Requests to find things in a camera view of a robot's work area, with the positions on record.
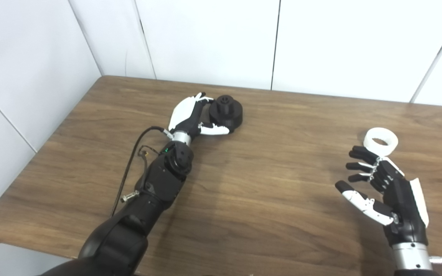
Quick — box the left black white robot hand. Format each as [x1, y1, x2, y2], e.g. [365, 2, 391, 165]
[167, 92, 231, 140]

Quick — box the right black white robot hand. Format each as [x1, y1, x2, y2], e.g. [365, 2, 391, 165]
[335, 145, 430, 246]

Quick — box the round black plastic part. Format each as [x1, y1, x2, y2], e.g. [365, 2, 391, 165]
[209, 95, 243, 133]

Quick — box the white plastic ring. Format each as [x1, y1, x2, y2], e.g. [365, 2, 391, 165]
[364, 127, 399, 157]

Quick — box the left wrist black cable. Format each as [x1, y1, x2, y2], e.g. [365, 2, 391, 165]
[110, 126, 174, 217]

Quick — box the left arm thin wire bundle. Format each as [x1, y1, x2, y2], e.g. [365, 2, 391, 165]
[137, 146, 168, 184]

